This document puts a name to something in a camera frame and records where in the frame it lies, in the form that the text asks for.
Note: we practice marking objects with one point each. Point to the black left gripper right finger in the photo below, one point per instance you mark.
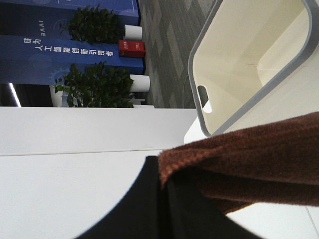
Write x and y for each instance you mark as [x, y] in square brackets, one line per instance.
[192, 216]

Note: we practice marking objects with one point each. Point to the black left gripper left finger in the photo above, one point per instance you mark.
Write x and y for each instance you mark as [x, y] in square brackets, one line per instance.
[141, 214]

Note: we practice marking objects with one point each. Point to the brown towel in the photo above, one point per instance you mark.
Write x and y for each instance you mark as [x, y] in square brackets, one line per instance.
[271, 163]

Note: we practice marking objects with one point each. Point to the lower potted plant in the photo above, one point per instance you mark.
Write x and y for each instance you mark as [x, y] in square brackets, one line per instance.
[100, 86]

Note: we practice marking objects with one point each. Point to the potted plant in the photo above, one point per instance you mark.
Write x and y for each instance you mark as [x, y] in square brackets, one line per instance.
[94, 25]
[100, 86]

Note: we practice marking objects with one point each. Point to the cream storage bin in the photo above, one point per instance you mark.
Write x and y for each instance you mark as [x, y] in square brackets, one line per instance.
[255, 62]

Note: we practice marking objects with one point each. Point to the red box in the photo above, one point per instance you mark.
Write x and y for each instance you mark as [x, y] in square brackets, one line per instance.
[130, 48]

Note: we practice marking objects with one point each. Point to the upper potted plant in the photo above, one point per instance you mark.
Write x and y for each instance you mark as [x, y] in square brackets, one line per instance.
[94, 25]

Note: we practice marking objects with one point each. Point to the blue banner wall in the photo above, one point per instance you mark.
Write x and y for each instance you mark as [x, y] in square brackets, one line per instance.
[34, 49]

